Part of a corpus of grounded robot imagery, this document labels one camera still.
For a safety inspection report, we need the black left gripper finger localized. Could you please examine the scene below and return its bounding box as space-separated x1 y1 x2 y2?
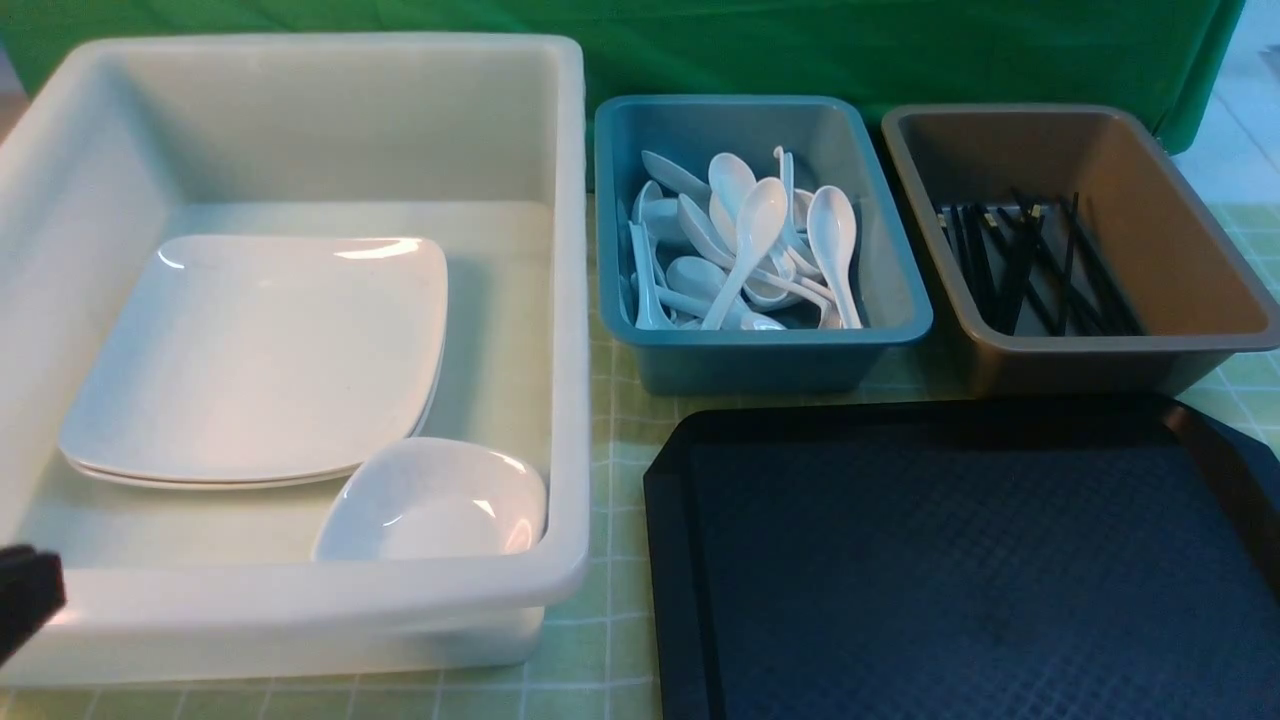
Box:
1 544 67 665

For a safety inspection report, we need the large white square plate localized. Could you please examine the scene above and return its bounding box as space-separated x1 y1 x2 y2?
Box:
58 233 449 486

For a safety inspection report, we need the white ceramic soup spoon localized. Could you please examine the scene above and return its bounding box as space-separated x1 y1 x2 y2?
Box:
701 177 790 331

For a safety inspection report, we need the black chopstick pair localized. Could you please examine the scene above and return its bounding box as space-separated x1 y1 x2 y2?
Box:
1055 192 1088 336

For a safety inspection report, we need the white square plate in tub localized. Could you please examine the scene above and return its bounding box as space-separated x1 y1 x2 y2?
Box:
58 364 442 489

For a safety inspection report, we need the large white plastic tub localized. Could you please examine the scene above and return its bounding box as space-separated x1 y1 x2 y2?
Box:
3 33 593 687

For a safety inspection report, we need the white bowl in tub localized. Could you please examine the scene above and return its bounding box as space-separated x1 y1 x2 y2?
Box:
311 437 548 562

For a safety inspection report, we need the green checked tablecloth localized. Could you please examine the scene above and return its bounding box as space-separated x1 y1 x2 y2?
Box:
3 200 1279 719

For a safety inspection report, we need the white spoon left in bin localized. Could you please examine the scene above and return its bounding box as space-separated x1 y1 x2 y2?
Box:
628 222 675 331

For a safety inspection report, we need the white spoon in bin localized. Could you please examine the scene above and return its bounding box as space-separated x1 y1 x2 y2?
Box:
708 152 756 255
628 222 675 331
806 184 863 329

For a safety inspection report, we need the white spoon centre in bin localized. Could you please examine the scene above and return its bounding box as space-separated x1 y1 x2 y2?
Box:
708 152 756 255

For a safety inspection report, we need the white spoon right in bin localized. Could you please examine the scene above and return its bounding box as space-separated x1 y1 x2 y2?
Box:
806 184 863 329

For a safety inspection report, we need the teal plastic bin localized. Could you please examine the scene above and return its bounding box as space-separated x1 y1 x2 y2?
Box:
595 95 934 396

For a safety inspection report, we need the black serving tray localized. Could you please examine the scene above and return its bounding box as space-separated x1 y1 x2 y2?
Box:
643 395 1279 719

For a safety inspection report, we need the black chopsticks bundle in bin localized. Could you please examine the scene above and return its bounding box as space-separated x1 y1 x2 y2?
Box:
934 190 1148 338

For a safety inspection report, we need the brown plastic bin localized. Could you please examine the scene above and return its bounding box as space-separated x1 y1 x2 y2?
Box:
881 102 1277 397

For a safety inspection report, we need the green backdrop cloth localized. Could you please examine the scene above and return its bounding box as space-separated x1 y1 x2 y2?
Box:
1 1 1244 152

